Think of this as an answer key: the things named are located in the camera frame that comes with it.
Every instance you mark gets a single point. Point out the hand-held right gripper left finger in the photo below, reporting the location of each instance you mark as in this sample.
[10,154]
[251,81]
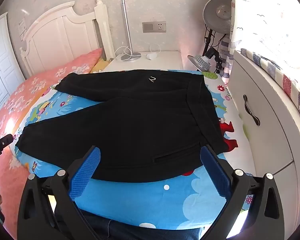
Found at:
[86,175]

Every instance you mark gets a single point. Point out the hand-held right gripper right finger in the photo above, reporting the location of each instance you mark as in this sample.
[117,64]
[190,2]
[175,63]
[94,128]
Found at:
[215,172]

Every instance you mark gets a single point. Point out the black pants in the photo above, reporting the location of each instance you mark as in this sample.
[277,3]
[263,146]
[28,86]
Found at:
[140,120]

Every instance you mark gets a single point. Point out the pink floral blanket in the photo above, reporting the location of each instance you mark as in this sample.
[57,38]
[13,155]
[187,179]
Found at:
[27,92]

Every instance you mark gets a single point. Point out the blue cartoon bed sheet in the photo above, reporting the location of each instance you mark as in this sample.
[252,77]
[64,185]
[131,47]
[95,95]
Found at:
[152,200]

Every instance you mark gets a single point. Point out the white cabinet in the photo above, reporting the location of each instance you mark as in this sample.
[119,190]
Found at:
[272,135]

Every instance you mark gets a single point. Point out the white wardrobe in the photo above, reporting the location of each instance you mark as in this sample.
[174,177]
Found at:
[0,67]

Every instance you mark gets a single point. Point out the yellow pillow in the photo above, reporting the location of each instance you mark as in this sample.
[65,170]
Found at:
[100,65]

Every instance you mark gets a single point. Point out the black clip lamp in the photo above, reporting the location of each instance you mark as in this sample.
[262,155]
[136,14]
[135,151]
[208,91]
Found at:
[202,60]

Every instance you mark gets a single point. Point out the white bedside table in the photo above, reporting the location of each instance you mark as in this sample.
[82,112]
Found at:
[165,61]

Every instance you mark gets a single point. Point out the white wooden headboard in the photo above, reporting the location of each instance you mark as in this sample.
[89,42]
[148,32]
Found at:
[60,35]

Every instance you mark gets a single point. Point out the silver desk lamp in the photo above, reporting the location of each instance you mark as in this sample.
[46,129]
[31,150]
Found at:
[128,30]

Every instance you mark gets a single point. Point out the printed patchwork curtain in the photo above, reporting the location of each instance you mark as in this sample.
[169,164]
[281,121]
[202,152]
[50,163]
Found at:
[270,25]

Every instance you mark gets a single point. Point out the round grey standing lamp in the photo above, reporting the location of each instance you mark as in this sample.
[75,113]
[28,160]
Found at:
[216,12]

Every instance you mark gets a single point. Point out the wall switch panel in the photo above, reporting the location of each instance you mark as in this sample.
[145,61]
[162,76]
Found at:
[22,28]

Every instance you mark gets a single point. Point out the grey wall socket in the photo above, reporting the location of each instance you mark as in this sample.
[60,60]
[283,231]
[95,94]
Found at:
[153,27]

